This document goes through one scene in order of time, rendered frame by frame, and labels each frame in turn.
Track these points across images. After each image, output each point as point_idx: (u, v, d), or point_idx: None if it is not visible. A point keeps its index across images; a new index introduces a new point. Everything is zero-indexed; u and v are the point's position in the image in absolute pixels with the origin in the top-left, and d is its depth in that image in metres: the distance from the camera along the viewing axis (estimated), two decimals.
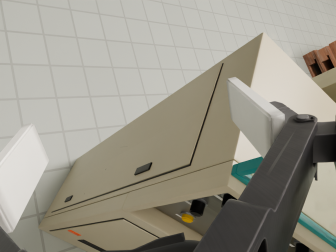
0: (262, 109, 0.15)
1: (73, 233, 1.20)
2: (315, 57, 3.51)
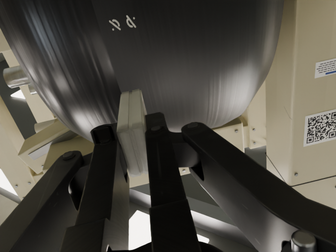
0: (132, 121, 0.17)
1: None
2: None
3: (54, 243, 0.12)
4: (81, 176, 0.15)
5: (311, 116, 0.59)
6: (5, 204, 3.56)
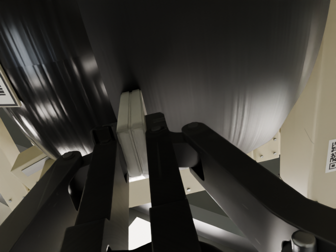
0: (132, 121, 0.17)
1: None
2: None
3: (54, 243, 0.12)
4: (80, 176, 0.15)
5: (335, 140, 0.52)
6: (2, 211, 3.49)
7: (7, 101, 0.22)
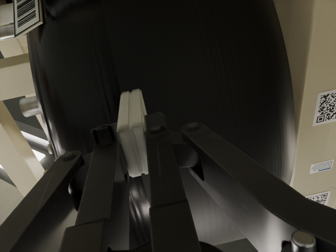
0: (132, 121, 0.17)
1: None
2: None
3: (54, 243, 0.12)
4: (81, 176, 0.15)
5: None
6: (8, 189, 3.70)
7: (35, 21, 0.31)
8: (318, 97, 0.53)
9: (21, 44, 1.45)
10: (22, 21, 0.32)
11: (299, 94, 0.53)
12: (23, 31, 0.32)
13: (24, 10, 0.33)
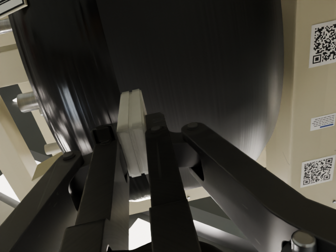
0: (132, 121, 0.17)
1: None
2: None
3: (54, 243, 0.12)
4: (81, 176, 0.15)
5: (307, 162, 0.65)
6: (9, 212, 3.61)
7: (17, 2, 0.28)
8: (312, 31, 0.50)
9: None
10: None
11: (292, 28, 0.50)
12: (5, 12, 0.29)
13: None
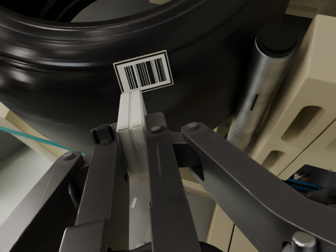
0: (132, 121, 0.17)
1: None
2: None
3: (54, 243, 0.12)
4: (81, 176, 0.15)
5: None
6: None
7: (125, 89, 0.34)
8: None
9: None
10: (129, 72, 0.34)
11: None
12: (118, 75, 0.34)
13: (142, 72, 0.34)
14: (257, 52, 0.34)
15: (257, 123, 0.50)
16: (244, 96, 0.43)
